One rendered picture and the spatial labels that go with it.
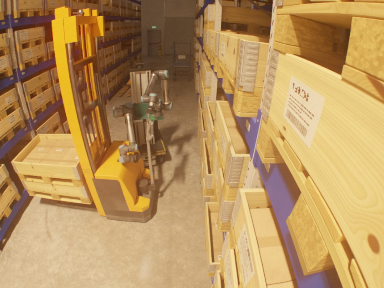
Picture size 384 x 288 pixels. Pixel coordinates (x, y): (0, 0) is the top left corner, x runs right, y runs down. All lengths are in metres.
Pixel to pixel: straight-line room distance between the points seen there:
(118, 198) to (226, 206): 1.74
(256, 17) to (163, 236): 3.13
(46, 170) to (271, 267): 2.75
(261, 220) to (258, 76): 0.60
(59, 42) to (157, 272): 2.69
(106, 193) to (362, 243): 2.68
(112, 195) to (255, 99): 2.23
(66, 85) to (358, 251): 2.26
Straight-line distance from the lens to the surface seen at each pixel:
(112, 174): 2.54
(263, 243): 0.83
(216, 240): 2.33
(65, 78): 2.21
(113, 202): 2.86
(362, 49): 0.32
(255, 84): 0.91
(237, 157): 1.08
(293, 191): 0.61
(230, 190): 1.23
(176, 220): 3.07
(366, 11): 0.33
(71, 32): 2.10
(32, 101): 4.09
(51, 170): 2.93
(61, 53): 2.18
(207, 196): 2.55
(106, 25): 8.05
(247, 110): 0.95
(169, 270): 2.68
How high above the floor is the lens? 2.46
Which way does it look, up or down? 32 degrees down
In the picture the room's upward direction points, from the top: 2 degrees clockwise
